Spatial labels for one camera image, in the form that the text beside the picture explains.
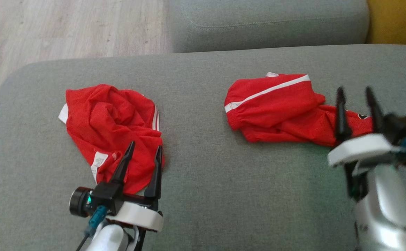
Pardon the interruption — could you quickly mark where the yellow cushion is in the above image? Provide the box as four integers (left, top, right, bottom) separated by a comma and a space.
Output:
366, 0, 406, 48

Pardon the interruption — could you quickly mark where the red Bulls basketball jersey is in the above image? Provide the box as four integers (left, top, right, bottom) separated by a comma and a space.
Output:
58, 84, 165, 195

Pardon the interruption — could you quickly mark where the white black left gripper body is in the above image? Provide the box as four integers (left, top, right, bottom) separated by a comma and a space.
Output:
106, 193, 164, 233

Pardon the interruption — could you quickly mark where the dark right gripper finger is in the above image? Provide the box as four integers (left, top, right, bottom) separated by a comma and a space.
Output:
334, 87, 352, 144
365, 86, 385, 134

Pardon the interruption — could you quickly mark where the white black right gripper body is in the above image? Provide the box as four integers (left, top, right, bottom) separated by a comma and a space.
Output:
327, 134, 404, 202

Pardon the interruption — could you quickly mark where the red shorts white stripe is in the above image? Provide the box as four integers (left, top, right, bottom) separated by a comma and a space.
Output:
224, 72, 375, 146

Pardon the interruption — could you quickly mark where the grey sofa seat cushion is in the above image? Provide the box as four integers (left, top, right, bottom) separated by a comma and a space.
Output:
0, 44, 406, 251

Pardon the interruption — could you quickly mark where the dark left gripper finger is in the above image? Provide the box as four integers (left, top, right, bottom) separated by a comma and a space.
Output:
110, 141, 136, 186
144, 145, 163, 200

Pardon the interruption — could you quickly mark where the grey sofa back cushion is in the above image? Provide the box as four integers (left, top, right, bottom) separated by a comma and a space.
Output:
169, 0, 370, 54

